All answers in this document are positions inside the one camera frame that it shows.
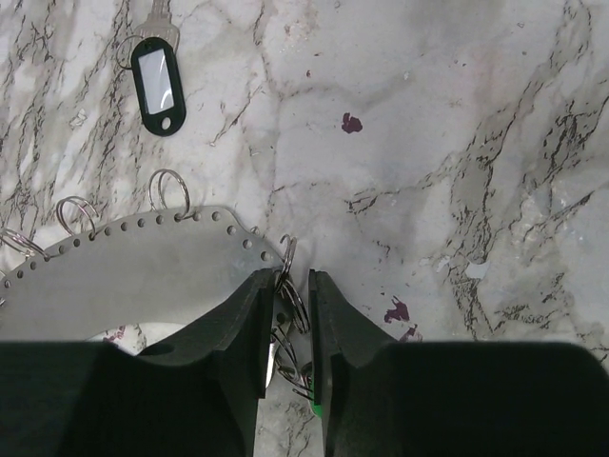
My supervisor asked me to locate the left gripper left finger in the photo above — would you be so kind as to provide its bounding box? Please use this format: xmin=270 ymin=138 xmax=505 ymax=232
xmin=1 ymin=269 xmax=274 ymax=456

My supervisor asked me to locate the green key tag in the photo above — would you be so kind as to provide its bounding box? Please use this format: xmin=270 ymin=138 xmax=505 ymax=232
xmin=304 ymin=371 xmax=323 ymax=419

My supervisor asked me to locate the small split keyring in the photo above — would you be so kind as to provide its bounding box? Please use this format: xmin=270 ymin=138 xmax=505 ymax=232
xmin=275 ymin=234 xmax=310 ymax=334

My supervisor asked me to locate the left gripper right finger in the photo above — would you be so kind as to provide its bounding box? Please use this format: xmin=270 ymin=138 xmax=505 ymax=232
xmin=308 ymin=270 xmax=608 ymax=456

